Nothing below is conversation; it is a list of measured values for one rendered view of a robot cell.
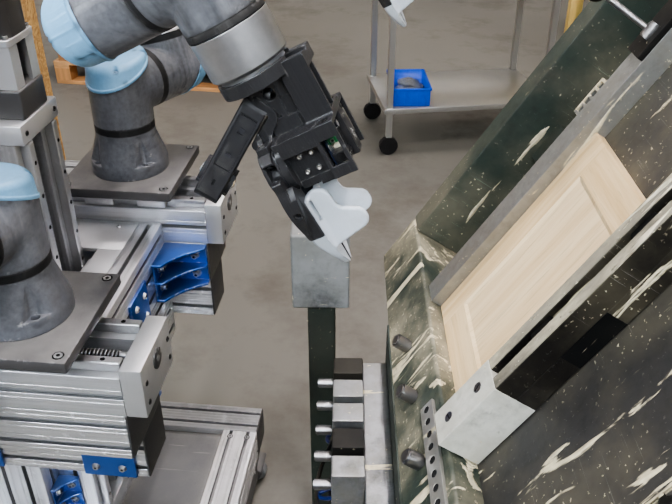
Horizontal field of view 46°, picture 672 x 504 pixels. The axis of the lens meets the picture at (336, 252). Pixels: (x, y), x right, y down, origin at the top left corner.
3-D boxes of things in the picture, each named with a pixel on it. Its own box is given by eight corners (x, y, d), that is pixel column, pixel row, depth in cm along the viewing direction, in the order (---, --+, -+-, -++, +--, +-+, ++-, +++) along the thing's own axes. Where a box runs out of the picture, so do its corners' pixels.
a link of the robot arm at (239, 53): (179, 56, 65) (203, 27, 72) (208, 103, 67) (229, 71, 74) (255, 16, 63) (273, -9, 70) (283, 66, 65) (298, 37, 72)
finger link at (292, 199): (322, 244, 73) (276, 166, 69) (308, 249, 73) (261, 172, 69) (328, 219, 77) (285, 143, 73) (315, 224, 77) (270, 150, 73)
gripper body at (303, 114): (361, 178, 69) (295, 57, 64) (278, 212, 72) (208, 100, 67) (367, 142, 76) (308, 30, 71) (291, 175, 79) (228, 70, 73)
